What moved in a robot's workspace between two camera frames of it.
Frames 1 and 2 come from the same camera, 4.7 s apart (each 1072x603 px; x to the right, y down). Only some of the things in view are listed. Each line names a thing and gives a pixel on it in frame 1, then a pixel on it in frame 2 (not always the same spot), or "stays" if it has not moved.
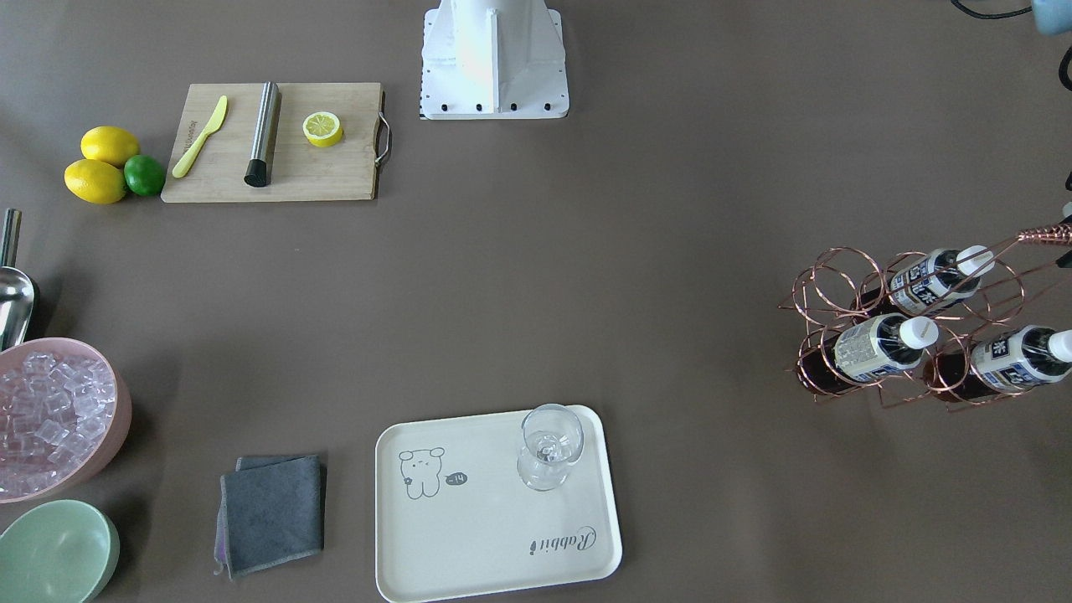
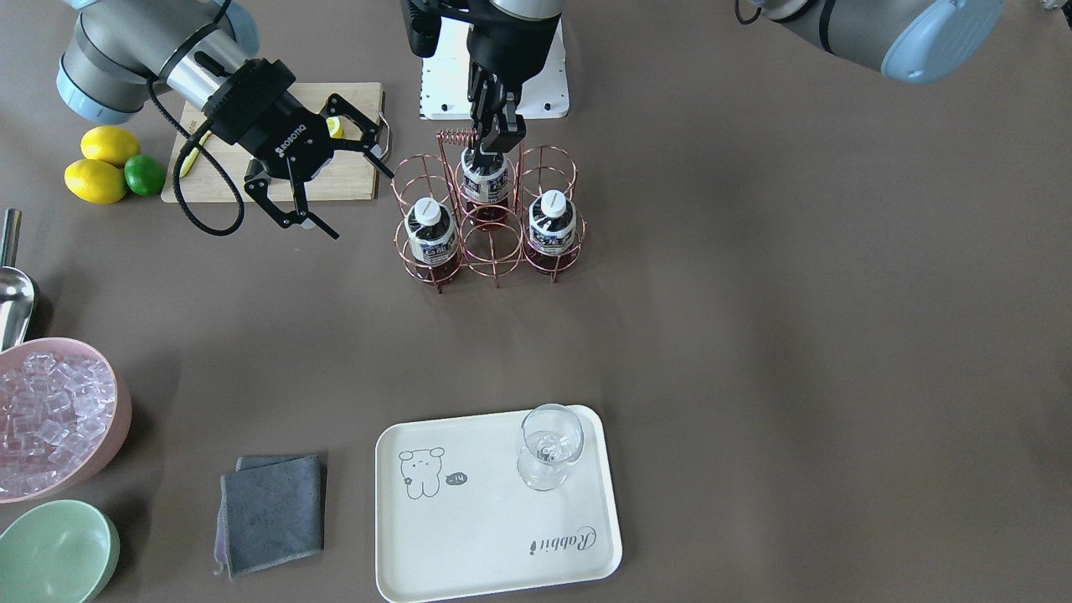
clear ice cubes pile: (54, 409) stays
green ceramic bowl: (59, 551) stays
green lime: (144, 175) stays
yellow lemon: (95, 182) stays
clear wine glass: (554, 436) stays
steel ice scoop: (17, 293) stays
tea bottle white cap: (1011, 363) to (553, 222)
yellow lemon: (110, 144) stays
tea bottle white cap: (864, 350) to (430, 229)
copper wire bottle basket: (925, 327) to (475, 209)
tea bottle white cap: (928, 285) to (485, 188)
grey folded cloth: (271, 510) stays
